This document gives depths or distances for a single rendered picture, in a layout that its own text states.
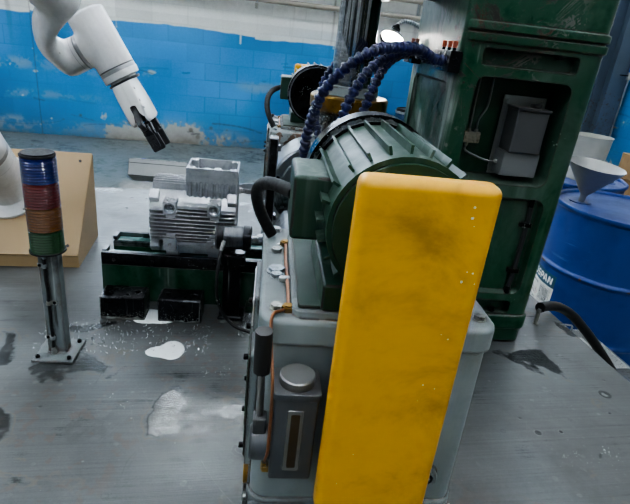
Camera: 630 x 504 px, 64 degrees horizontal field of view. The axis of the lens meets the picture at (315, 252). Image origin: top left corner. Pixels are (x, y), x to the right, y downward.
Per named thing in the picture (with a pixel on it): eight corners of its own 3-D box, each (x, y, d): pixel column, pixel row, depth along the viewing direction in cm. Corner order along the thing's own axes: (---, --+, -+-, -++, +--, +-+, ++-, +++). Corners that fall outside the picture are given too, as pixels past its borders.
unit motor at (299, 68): (324, 172, 207) (336, 62, 190) (332, 196, 176) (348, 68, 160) (261, 167, 204) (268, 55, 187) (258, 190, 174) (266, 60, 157)
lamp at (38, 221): (68, 223, 97) (66, 201, 95) (56, 235, 92) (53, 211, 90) (35, 221, 97) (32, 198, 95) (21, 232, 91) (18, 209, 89)
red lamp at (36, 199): (66, 201, 95) (64, 178, 94) (53, 211, 90) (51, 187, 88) (32, 198, 95) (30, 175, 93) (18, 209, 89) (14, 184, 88)
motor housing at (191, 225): (237, 237, 140) (240, 170, 133) (233, 267, 123) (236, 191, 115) (163, 232, 138) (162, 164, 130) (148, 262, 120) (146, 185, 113)
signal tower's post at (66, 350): (86, 341, 109) (69, 148, 93) (72, 364, 102) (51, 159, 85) (47, 340, 108) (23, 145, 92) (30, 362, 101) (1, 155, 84)
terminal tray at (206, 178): (239, 188, 130) (240, 161, 127) (237, 201, 121) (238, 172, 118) (191, 185, 129) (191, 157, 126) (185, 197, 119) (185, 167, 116)
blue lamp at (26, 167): (64, 178, 94) (61, 154, 92) (51, 187, 88) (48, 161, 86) (30, 175, 93) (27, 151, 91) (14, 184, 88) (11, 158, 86)
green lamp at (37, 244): (70, 245, 99) (68, 223, 97) (58, 257, 93) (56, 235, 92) (38, 243, 98) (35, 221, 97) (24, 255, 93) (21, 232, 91)
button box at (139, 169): (191, 185, 152) (193, 168, 152) (188, 179, 145) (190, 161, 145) (132, 180, 150) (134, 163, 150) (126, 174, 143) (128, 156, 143)
